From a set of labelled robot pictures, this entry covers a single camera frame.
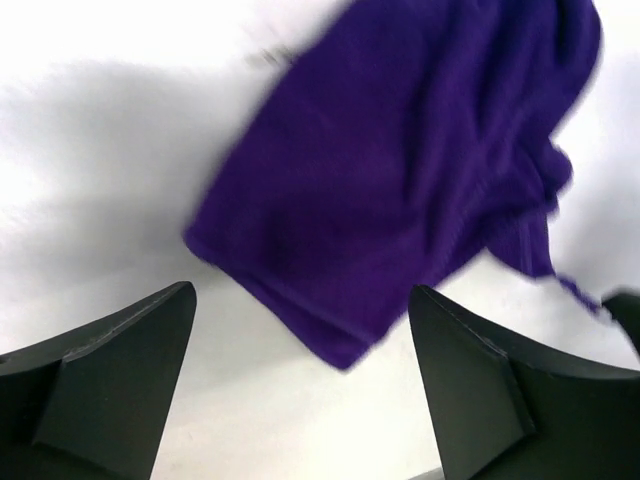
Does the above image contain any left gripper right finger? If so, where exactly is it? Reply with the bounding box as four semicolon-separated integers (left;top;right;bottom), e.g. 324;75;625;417
409;286;639;479

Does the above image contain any purple towel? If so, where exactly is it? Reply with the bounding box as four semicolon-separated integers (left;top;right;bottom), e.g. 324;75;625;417
184;1;601;370

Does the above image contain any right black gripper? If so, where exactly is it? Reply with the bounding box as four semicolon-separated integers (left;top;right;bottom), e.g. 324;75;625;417
602;292;640;354

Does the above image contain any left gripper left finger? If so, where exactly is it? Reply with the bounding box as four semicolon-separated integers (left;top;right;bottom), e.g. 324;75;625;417
1;282;196;479

